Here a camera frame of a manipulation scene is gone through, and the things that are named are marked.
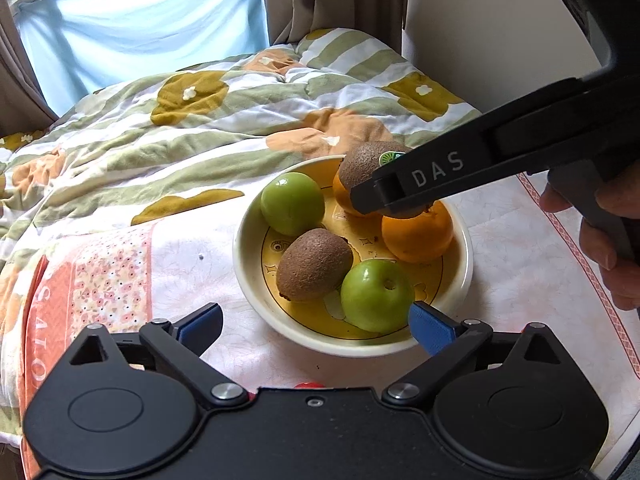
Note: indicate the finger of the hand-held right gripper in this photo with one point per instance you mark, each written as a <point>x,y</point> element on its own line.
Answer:
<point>372,199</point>

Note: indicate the large orange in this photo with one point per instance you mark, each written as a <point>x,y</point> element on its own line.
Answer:
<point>417,237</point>
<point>342,202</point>

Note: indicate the brown kiwi with green sticker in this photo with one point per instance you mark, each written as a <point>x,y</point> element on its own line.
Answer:
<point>365,165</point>

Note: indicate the red cherry tomato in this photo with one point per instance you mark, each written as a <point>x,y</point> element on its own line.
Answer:
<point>307,385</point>

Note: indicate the light blue window cloth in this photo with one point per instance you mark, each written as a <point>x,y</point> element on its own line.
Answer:
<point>140,25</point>

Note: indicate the pink floral towel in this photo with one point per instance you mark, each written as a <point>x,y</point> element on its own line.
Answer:
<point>150,270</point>

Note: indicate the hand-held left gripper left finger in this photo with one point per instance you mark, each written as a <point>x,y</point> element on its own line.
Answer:
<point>202,327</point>

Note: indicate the cream bowl with duck print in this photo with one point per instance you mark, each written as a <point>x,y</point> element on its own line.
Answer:
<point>250,265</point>

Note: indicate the green striped flower quilt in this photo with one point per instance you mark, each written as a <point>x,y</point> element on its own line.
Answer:
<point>175,125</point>

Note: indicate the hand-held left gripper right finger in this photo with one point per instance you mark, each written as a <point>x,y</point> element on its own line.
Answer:
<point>432,330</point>

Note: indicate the green apple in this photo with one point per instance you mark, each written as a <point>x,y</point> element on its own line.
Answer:
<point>292,203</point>
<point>377,296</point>

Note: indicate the person's right hand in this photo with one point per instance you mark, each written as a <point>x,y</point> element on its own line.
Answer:
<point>597,247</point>

